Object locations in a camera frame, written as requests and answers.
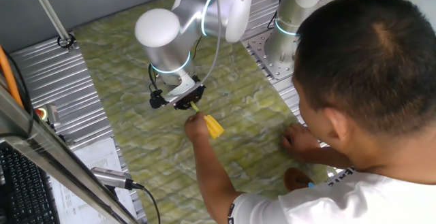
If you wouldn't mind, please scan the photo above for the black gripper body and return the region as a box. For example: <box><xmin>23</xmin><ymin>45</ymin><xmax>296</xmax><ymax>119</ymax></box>
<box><xmin>173</xmin><ymin>83</ymin><xmax>207</xmax><ymax>108</ymax></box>

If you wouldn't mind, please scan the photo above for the person's right forearm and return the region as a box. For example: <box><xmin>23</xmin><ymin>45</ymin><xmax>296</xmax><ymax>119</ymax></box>
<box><xmin>306</xmin><ymin>145</ymin><xmax>354</xmax><ymax>170</ymax></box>

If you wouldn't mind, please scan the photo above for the person's left forearm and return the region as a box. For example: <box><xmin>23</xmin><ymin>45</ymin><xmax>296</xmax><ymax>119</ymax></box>
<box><xmin>193</xmin><ymin>137</ymin><xmax>246</xmax><ymax>224</ymax></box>

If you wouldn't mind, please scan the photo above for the person's left hand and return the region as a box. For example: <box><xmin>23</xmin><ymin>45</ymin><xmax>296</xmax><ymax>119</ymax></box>
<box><xmin>184</xmin><ymin>111</ymin><xmax>211</xmax><ymax>145</ymax></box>

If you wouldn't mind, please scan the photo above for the person's right hand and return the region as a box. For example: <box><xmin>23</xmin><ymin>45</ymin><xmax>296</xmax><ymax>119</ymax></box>
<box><xmin>281</xmin><ymin>122</ymin><xmax>321</xmax><ymax>162</ymax></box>

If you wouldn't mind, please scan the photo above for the printed paper sheet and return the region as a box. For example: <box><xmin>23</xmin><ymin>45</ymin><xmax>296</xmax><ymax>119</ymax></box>
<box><xmin>50</xmin><ymin>137</ymin><xmax>139</xmax><ymax>224</ymax></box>

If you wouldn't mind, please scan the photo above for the black clamp tool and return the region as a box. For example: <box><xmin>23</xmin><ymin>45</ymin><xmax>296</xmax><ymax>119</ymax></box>
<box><xmin>90</xmin><ymin>166</ymin><xmax>146</xmax><ymax>191</ymax></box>

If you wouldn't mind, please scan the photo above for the red emergency stop button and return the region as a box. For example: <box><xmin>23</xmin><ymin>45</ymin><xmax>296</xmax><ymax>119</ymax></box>
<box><xmin>33</xmin><ymin>103</ymin><xmax>62</xmax><ymax>128</ymax></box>

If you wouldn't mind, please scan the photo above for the thin grey metal rod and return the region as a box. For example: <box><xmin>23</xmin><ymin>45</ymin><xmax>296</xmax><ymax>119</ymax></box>
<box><xmin>25</xmin><ymin>0</ymin><xmax>74</xmax><ymax>48</ymax></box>

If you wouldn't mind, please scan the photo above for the person's head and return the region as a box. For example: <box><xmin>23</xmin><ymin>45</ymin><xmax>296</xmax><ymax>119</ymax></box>
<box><xmin>292</xmin><ymin>0</ymin><xmax>436</xmax><ymax>184</ymax></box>

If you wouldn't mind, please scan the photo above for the white t-shirt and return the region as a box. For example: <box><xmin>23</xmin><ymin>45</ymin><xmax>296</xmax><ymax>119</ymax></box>
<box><xmin>227</xmin><ymin>165</ymin><xmax>436</xmax><ymax>224</ymax></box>

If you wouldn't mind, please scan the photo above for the black keyboard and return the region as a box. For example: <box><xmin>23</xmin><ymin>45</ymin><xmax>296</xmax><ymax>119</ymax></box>
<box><xmin>0</xmin><ymin>142</ymin><xmax>61</xmax><ymax>224</ymax></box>

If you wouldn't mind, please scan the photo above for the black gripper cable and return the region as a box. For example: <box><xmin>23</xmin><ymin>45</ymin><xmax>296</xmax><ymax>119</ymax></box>
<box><xmin>147</xmin><ymin>35</ymin><xmax>204</xmax><ymax>94</ymax></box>

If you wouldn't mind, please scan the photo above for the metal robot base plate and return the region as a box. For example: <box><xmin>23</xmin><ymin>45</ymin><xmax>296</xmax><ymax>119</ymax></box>
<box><xmin>243</xmin><ymin>29</ymin><xmax>302</xmax><ymax>81</ymax></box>

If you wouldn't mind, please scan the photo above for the black device cable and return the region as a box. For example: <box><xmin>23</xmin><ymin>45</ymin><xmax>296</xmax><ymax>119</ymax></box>
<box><xmin>134</xmin><ymin>182</ymin><xmax>162</xmax><ymax>224</ymax></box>

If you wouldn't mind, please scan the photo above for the brown brush blue handle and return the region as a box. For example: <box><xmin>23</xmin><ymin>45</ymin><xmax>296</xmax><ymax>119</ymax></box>
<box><xmin>283</xmin><ymin>167</ymin><xmax>316</xmax><ymax>193</ymax></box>

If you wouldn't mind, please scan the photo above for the black cable ring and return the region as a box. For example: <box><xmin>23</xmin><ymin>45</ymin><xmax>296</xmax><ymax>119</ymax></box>
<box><xmin>57</xmin><ymin>33</ymin><xmax>77</xmax><ymax>50</ymax></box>

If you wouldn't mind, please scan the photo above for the aluminium frame profile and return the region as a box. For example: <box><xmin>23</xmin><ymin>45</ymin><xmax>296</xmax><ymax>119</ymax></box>
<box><xmin>0</xmin><ymin>80</ymin><xmax>140</xmax><ymax>224</ymax></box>

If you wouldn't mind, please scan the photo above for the orange hose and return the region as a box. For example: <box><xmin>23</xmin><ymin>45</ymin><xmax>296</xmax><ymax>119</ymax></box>
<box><xmin>0</xmin><ymin>45</ymin><xmax>25</xmax><ymax>109</ymax></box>

